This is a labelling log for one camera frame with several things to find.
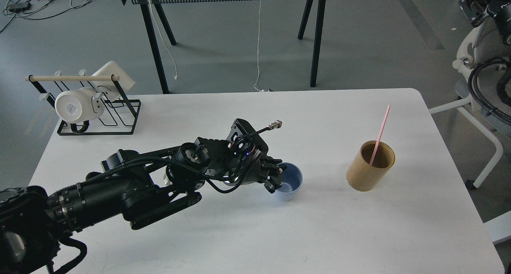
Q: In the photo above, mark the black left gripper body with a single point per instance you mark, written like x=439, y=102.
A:
x=234, y=160

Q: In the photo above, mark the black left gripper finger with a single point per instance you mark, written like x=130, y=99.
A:
x=271, y=167
x=272, y=182

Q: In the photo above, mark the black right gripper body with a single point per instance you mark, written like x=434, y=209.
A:
x=477, y=11

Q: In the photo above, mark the blue plastic cup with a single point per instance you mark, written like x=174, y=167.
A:
x=291, y=182

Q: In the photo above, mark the pink chopstick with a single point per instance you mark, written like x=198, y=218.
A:
x=378, y=139

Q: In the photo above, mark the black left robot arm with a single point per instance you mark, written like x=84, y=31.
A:
x=37, y=228

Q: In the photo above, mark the white office chair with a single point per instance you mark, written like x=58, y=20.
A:
x=475, y=106

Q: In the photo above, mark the bamboo cylinder holder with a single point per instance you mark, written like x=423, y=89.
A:
x=364, y=173

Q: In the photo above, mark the white ceramic mug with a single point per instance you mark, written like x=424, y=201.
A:
x=77, y=106

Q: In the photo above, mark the black wire dish rack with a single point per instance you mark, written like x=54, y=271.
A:
x=120, y=115

